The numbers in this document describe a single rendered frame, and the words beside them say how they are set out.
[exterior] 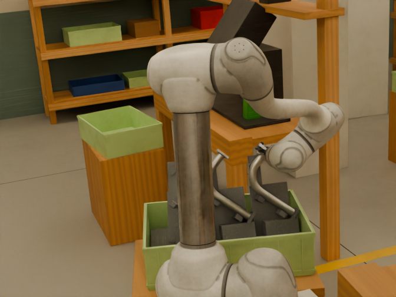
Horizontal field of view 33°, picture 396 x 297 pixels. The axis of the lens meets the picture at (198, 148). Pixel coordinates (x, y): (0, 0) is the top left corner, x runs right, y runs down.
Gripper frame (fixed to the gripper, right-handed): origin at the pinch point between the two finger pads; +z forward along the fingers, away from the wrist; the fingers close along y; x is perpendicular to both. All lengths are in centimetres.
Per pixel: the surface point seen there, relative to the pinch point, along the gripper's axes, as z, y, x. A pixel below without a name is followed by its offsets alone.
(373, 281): -45, -45, 15
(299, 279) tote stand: -16.8, -34.9, 29.3
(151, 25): 528, 101, -95
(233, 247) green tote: -16.8, -8.3, 34.9
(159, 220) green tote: 25, 13, 46
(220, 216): 7.2, -2.7, 29.2
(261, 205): 5.8, -12.7, 15.9
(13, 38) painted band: 547, 217, 17
